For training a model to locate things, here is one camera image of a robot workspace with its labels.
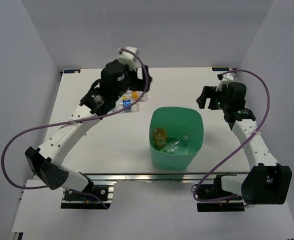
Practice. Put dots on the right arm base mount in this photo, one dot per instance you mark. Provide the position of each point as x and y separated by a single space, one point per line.
216 200

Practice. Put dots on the green plastic bin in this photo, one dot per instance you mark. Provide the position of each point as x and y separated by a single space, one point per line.
177 121

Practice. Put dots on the orange plastic bottle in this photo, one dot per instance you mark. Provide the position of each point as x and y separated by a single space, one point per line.
160 136

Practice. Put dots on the right blue table sticker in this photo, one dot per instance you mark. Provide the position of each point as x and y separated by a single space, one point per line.
220 69

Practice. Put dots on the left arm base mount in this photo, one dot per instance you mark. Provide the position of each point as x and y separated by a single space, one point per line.
103 190

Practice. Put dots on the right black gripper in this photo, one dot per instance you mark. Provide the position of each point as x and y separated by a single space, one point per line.
209 92

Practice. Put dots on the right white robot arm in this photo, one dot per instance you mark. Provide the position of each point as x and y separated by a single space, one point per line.
267 182

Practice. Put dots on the green plastic bottle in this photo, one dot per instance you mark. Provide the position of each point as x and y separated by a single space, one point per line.
171 149

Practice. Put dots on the aluminium table rail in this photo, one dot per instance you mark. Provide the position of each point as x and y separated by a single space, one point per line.
180 177

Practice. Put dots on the blue table sticker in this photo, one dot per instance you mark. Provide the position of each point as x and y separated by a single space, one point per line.
71 71
220 69

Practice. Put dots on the clear crushed plastic bottle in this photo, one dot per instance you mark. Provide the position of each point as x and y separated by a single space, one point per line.
182 141

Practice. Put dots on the clear bottle yellow cap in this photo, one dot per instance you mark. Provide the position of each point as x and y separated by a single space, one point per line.
135 95

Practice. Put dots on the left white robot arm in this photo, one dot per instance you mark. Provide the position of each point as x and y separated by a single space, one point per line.
46 161

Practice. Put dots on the clear bottle blue cap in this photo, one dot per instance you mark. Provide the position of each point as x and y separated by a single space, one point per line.
126 101

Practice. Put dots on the left blue table sticker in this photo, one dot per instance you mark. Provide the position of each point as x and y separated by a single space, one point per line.
71 71

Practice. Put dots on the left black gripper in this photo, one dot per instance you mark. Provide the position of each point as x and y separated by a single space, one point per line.
139 85

